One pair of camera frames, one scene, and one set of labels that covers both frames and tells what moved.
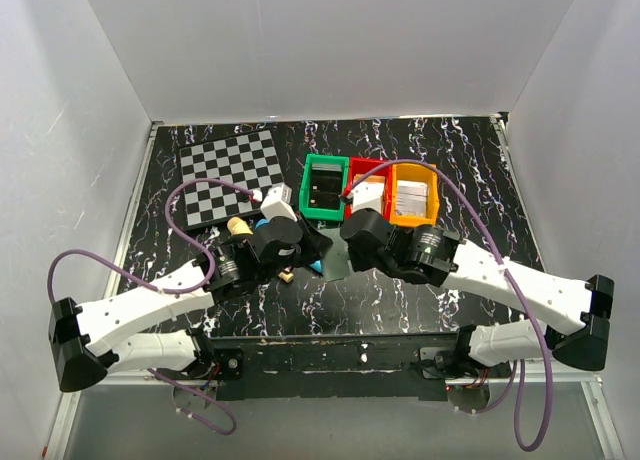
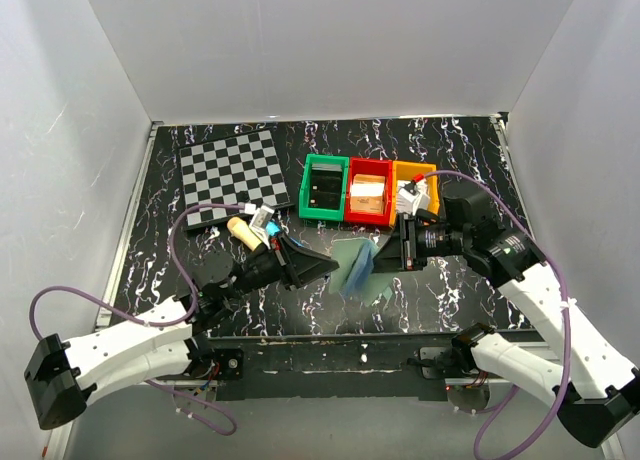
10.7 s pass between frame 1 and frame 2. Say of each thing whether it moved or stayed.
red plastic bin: stayed
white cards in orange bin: stayed
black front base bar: stayed
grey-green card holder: moved
